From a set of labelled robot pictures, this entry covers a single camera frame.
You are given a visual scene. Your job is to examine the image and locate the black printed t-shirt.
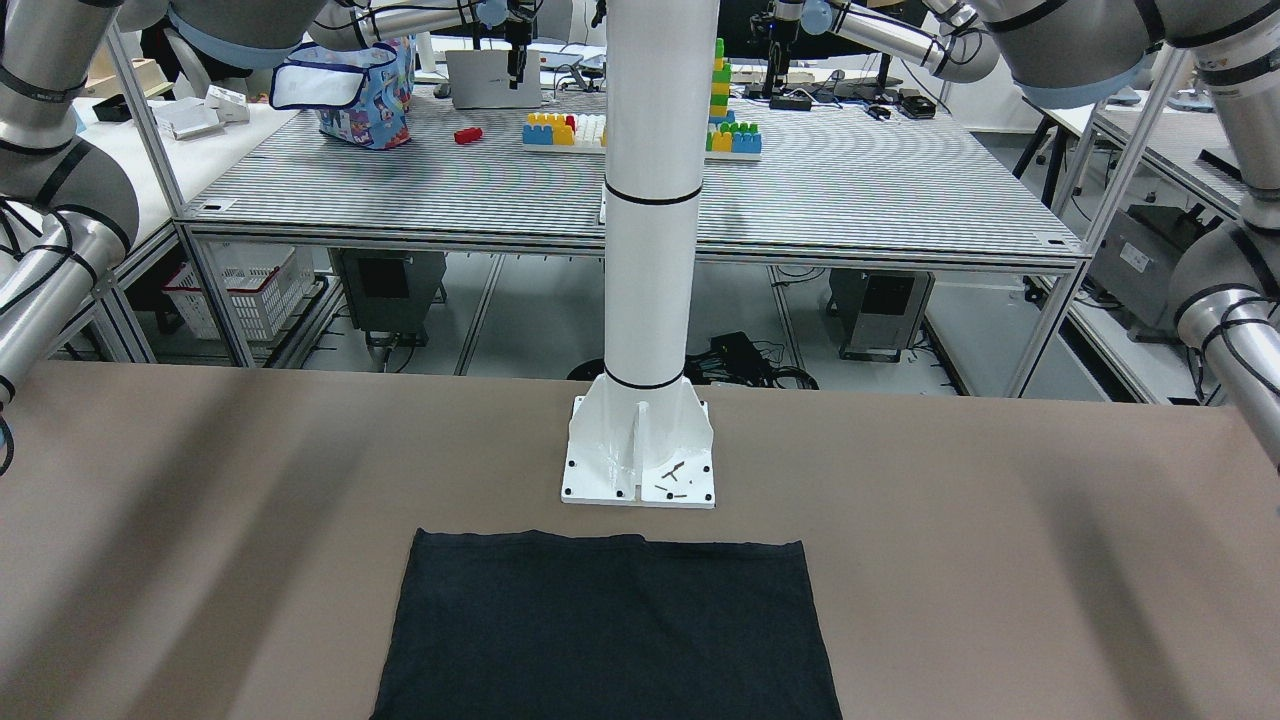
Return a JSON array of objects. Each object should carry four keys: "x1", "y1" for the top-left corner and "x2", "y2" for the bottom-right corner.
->
[{"x1": 371, "y1": 530, "x2": 842, "y2": 719}]

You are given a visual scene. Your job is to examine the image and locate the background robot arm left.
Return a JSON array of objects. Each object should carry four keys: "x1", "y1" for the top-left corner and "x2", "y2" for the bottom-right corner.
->
[{"x1": 307, "y1": 1, "x2": 539, "y2": 90}]

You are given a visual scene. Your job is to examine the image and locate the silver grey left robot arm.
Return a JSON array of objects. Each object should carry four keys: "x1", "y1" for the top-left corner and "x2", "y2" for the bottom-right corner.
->
[{"x1": 974, "y1": 1, "x2": 1279, "y2": 462}]

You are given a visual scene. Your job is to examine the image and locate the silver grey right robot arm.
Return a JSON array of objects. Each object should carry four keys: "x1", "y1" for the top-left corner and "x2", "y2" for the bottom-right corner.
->
[{"x1": 1, "y1": 1, "x2": 323, "y2": 404}]

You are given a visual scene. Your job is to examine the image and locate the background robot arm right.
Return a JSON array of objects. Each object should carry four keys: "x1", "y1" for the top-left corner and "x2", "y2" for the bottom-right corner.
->
[{"x1": 762, "y1": 1, "x2": 1000, "y2": 99}]

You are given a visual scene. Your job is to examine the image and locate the white central mounting column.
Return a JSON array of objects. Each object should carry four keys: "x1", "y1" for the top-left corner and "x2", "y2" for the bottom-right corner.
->
[{"x1": 559, "y1": 1, "x2": 719, "y2": 509}]

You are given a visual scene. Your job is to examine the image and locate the striped aluminium workbench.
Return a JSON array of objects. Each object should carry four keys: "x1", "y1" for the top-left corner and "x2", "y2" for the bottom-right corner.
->
[{"x1": 105, "y1": 20, "x2": 1196, "y2": 398}]

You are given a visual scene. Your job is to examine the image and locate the stacked toy block tower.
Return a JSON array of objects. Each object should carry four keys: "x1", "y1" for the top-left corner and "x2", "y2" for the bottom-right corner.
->
[{"x1": 704, "y1": 37, "x2": 764, "y2": 161}]

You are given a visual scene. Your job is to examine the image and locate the grey computer box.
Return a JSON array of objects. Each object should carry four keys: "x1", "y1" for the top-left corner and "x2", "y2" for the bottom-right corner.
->
[
  {"x1": 328, "y1": 249, "x2": 447, "y2": 347},
  {"x1": 826, "y1": 268, "x2": 934, "y2": 363}
]

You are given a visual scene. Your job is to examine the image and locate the toy block set on tray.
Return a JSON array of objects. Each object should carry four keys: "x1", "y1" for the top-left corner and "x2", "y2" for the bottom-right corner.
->
[{"x1": 521, "y1": 111, "x2": 607, "y2": 154}]

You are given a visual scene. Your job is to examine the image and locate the red toy block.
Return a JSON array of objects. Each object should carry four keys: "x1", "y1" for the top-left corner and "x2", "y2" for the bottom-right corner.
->
[{"x1": 453, "y1": 127, "x2": 485, "y2": 145}]

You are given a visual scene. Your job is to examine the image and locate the silver laptop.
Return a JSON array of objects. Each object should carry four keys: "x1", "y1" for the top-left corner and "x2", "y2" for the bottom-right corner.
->
[{"x1": 445, "y1": 49, "x2": 543, "y2": 110}]

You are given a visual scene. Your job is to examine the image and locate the colourful patterned bag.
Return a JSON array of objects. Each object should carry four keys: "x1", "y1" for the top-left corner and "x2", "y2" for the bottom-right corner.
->
[{"x1": 268, "y1": 36, "x2": 416, "y2": 151}]

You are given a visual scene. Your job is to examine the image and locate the white plastic basket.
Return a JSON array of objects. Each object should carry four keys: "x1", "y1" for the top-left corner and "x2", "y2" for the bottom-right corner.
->
[{"x1": 163, "y1": 243, "x2": 315, "y2": 343}]

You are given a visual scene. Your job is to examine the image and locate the black cable bundle on floor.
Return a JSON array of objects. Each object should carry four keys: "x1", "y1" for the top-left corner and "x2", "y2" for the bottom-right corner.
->
[{"x1": 568, "y1": 331, "x2": 820, "y2": 391}]

